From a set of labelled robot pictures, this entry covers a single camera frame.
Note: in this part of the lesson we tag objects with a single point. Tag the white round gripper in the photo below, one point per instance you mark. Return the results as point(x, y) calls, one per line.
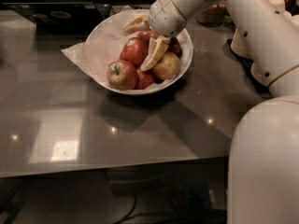
point(163, 19)

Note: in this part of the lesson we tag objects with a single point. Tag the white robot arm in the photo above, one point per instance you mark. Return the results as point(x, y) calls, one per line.
point(263, 174)

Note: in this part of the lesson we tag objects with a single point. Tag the red apple back middle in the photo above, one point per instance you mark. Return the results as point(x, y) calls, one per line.
point(146, 35)

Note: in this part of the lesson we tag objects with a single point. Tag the large red apple centre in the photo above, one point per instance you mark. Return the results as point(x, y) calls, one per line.
point(134, 51)

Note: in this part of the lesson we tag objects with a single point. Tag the red apple back right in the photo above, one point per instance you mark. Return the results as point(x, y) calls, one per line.
point(174, 46)

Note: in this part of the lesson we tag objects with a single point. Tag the white ceramic bowl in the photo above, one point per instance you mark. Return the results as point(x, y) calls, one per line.
point(187, 56)

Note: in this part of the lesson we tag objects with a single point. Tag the yellow green apple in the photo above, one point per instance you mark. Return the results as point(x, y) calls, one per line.
point(168, 67)

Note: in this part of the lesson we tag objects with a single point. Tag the small red apple bottom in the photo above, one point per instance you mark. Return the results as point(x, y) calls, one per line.
point(145, 79)

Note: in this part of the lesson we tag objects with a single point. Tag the red apple with sticker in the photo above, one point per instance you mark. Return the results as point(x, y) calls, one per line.
point(121, 75)

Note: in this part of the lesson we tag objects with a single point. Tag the white paper liner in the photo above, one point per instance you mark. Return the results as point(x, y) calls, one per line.
point(102, 44)

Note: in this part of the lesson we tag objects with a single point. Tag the glass jar with cereal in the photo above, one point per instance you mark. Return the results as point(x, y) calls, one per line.
point(212, 16)

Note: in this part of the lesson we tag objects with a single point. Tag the left stack paper plates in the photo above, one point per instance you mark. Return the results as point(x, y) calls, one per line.
point(238, 45)

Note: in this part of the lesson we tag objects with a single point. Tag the stack paper plates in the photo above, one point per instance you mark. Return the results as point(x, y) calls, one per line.
point(255, 71)
point(238, 45)

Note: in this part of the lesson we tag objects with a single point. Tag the black mat under plates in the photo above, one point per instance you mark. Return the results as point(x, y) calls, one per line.
point(246, 65)

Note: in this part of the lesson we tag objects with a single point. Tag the right stack paper plates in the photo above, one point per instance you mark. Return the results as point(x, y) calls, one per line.
point(255, 71)

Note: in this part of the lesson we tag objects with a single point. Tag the black box under table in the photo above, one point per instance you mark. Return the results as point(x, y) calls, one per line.
point(204, 197)

